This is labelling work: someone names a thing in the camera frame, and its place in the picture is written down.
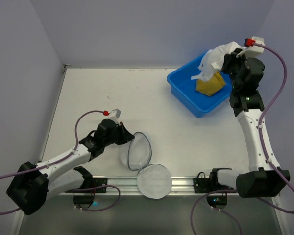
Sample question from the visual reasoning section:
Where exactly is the white bra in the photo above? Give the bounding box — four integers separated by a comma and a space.
191, 41, 245, 82

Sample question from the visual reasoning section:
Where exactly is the yellow bra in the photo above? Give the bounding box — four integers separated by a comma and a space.
196, 71, 227, 96

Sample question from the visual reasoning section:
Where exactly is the white mesh laundry bag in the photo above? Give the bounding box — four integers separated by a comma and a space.
119, 131, 172, 199

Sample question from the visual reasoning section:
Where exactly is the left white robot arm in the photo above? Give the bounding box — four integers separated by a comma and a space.
6, 119, 134, 215

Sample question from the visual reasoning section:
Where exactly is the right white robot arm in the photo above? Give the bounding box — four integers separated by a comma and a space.
209, 48, 290, 198

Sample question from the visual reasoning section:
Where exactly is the blue plastic tub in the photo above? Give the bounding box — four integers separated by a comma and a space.
167, 52, 232, 118

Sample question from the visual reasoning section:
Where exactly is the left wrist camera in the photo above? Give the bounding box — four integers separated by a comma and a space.
107, 109, 121, 125

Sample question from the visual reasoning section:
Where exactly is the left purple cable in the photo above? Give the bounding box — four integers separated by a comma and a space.
0, 110, 108, 215

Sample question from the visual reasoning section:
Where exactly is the aluminium mounting rail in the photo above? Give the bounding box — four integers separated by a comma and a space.
63, 176, 238, 195

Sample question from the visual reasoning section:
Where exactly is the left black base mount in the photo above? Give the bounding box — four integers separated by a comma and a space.
73, 166, 108, 208

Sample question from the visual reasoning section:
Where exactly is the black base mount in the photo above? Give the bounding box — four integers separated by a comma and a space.
73, 166, 108, 208
193, 168, 234, 209

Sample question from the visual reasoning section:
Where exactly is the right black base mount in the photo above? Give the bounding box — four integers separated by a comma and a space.
193, 168, 234, 209

